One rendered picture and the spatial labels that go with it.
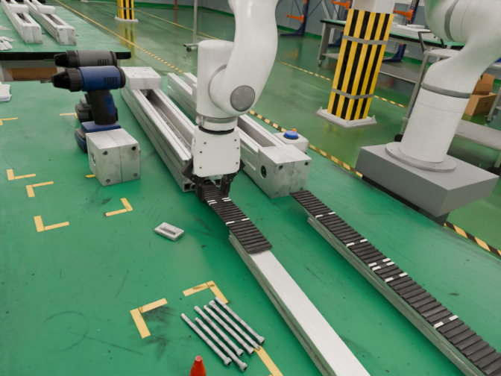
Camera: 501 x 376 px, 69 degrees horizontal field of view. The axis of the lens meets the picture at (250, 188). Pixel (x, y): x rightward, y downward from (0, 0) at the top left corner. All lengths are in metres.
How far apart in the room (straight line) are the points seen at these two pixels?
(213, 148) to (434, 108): 0.58
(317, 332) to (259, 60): 0.43
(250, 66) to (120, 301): 0.43
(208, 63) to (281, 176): 0.32
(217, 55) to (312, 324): 0.47
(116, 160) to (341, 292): 0.56
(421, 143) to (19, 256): 0.94
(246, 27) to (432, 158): 0.64
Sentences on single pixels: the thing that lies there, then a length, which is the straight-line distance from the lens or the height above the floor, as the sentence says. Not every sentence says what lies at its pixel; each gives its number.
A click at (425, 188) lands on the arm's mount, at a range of 0.99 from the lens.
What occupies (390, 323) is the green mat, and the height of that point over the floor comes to 0.78.
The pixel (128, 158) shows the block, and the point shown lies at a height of 0.84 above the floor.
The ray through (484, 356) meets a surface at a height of 0.81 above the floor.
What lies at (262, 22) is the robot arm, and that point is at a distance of 0.67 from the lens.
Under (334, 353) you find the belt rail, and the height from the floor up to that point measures 0.81.
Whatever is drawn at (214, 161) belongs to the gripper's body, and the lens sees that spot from 0.76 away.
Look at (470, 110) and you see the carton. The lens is 5.71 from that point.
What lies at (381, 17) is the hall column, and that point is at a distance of 4.03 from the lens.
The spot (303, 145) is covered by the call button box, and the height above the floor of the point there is 0.83.
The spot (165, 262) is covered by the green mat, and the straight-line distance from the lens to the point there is 0.67.
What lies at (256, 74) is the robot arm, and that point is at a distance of 0.63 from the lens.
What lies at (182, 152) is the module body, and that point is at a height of 0.86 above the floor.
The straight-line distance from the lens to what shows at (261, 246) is 0.66.
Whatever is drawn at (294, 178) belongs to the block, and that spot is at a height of 0.83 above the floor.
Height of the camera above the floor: 1.23
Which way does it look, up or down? 29 degrees down
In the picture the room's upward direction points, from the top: 7 degrees clockwise
